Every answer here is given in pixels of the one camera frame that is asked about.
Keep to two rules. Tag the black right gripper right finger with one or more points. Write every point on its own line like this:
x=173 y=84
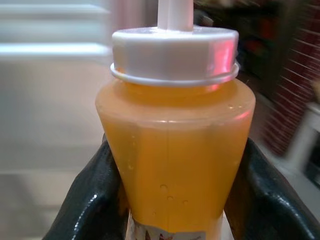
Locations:
x=265 y=205

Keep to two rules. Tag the orange juice bottle white cap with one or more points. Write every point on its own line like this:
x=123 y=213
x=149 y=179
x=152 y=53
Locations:
x=175 y=150

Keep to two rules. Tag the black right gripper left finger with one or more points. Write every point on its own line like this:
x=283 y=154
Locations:
x=95 y=200

